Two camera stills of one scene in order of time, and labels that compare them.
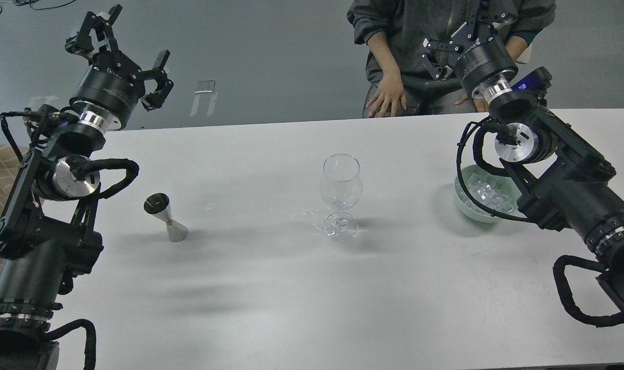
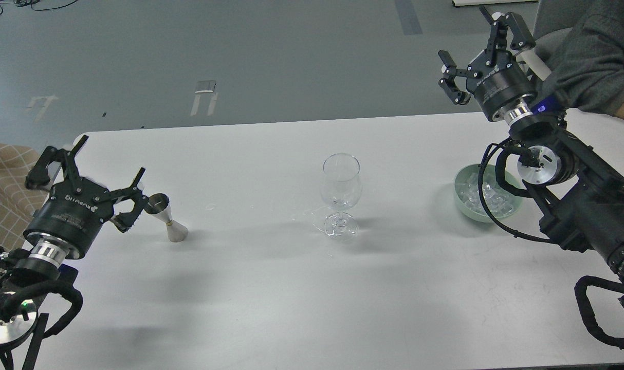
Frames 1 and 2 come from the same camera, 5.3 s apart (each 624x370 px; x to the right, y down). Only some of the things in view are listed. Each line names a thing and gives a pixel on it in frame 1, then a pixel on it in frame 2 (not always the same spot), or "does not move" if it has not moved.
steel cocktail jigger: [159, 204] does not move
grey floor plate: [205, 86] does not move
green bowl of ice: [495, 192] does not move
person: [399, 81] to [595, 64]
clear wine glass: [341, 186] does not move
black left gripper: [111, 82] to [74, 211]
